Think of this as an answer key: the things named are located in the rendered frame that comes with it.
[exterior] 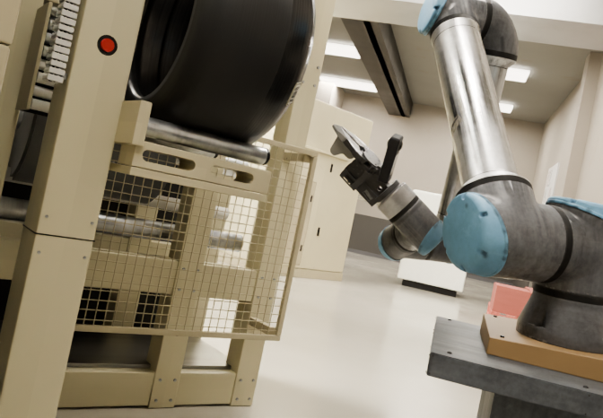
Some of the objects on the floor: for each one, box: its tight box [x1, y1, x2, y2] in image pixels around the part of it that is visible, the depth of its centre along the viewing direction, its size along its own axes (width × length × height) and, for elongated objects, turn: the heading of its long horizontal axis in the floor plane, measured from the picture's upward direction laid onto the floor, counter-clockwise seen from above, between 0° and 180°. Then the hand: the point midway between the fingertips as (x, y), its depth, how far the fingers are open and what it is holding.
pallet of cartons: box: [486, 283, 533, 319], centre depth 687 cm, size 109×75×41 cm
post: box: [0, 0, 153, 418], centre depth 145 cm, size 13×13×250 cm
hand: (338, 126), depth 150 cm, fingers closed
